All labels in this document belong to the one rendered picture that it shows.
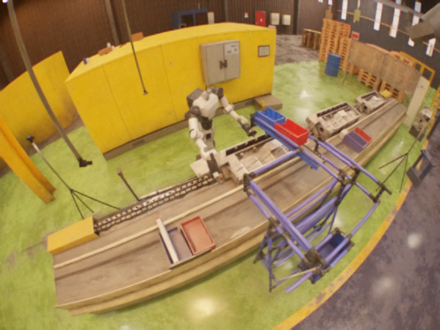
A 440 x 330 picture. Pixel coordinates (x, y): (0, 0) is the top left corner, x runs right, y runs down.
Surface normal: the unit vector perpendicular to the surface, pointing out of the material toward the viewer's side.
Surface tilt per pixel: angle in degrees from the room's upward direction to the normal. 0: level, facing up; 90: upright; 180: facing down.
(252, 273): 0
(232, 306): 0
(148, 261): 0
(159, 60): 90
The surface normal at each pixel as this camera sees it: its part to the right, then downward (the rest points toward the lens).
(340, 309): -0.07, -0.67
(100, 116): 0.47, 0.63
